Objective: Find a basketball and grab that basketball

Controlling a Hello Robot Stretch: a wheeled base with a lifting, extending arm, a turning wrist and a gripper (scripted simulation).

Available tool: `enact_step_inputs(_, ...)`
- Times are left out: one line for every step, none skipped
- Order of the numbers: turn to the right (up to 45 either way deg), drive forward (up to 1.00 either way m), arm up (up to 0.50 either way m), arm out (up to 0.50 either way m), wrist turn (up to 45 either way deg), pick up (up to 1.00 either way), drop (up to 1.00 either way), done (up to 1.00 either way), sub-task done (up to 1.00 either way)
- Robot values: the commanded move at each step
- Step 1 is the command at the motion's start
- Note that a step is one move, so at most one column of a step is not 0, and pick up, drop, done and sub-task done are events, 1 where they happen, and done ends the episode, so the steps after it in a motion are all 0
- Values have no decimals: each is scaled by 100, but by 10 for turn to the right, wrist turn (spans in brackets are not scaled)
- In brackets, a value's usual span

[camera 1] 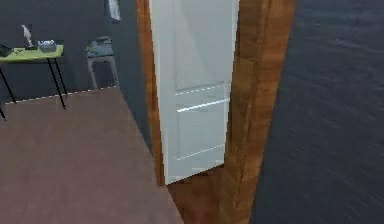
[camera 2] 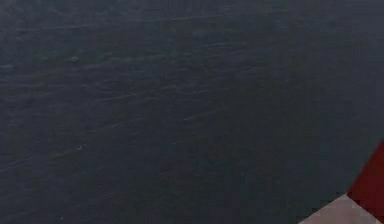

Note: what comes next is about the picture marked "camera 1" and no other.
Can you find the grey glass bowl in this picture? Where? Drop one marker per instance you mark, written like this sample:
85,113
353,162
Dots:
47,46

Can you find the brown wooden door frame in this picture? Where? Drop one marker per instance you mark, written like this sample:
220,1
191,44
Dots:
253,110

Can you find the white panelled room door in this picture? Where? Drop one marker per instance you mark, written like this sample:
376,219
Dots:
196,83

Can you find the green table with black legs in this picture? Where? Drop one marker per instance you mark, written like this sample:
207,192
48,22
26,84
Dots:
31,55

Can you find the grey stool with blue cushion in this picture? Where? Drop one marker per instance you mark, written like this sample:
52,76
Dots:
100,53

